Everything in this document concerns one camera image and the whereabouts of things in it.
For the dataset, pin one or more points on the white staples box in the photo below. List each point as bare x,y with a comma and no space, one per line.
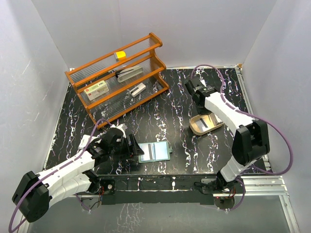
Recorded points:
96,90

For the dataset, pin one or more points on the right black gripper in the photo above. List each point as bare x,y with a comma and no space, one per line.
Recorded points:
203,111

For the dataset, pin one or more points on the grey black stapler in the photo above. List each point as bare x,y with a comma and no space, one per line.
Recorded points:
128,73

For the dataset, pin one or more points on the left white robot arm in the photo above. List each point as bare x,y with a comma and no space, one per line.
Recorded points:
36,193

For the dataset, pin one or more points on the green card holder wallet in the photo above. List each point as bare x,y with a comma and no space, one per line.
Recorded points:
155,152

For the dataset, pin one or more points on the orange wooden three-tier rack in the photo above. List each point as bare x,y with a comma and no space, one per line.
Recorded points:
118,82

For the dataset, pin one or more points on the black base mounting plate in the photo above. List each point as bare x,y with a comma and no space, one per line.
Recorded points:
131,188

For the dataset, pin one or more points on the aluminium frame rail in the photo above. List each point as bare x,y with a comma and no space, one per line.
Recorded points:
264,185

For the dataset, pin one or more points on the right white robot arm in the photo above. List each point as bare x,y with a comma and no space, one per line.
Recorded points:
251,139

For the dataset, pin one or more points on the beige card tray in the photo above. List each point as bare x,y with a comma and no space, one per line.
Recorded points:
217,123

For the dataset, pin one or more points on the dark striped credit card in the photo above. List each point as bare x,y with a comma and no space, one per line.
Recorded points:
204,124

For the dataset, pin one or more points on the yellow grey tape measure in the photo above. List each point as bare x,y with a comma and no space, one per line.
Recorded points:
120,55

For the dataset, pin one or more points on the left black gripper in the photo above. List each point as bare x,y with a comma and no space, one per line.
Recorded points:
133,149

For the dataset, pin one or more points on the white paper card with code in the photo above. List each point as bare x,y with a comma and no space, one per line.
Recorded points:
83,141

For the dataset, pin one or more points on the small white stapler remover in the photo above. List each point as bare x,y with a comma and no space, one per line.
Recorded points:
138,89

